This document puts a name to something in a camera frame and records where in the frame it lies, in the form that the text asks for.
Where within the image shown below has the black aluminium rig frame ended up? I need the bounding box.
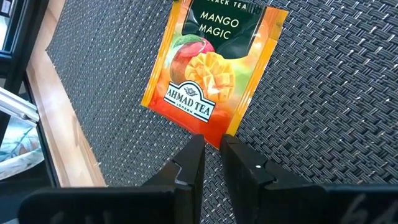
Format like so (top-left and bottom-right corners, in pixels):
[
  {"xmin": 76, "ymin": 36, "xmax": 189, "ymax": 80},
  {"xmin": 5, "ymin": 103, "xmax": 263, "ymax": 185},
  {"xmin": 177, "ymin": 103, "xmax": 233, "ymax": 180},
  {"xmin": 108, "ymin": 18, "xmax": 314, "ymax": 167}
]
[{"xmin": 0, "ymin": 0, "xmax": 62, "ymax": 189}]

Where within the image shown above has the silver aluminium extrusion bar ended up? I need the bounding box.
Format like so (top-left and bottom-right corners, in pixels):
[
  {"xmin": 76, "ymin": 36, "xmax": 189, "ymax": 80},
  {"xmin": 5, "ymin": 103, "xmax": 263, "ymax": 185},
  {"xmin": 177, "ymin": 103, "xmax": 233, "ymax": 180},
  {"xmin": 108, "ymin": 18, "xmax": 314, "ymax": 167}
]
[{"xmin": 0, "ymin": 86, "xmax": 40, "ymax": 125}]

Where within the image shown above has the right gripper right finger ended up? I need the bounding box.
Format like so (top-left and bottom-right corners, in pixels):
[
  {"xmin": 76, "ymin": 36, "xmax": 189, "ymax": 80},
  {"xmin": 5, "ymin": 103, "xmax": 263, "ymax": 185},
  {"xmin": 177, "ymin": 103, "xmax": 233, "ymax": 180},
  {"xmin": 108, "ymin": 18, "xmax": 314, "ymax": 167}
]
[{"xmin": 220, "ymin": 134, "xmax": 398, "ymax": 224}]

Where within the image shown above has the mango tea packet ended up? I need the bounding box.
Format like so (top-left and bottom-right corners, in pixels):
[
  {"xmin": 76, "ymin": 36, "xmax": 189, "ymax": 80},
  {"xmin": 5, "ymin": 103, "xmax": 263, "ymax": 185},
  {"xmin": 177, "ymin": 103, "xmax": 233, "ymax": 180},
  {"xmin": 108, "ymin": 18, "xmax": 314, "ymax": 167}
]
[{"xmin": 141, "ymin": 0, "xmax": 289, "ymax": 149}]

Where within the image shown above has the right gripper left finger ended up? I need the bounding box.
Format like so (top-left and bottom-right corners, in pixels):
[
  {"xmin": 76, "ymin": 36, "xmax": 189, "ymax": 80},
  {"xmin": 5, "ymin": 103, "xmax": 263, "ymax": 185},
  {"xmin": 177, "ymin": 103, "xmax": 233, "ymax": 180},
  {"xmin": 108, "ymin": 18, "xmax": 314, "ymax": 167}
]
[{"xmin": 17, "ymin": 133, "xmax": 206, "ymax": 224}]

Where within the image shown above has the grey woven placemat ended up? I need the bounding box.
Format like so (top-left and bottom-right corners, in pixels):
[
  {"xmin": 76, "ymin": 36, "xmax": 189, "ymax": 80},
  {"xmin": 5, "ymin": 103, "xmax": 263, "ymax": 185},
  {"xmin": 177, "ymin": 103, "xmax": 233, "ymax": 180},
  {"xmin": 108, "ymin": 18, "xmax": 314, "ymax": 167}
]
[{"xmin": 45, "ymin": 0, "xmax": 398, "ymax": 224}]

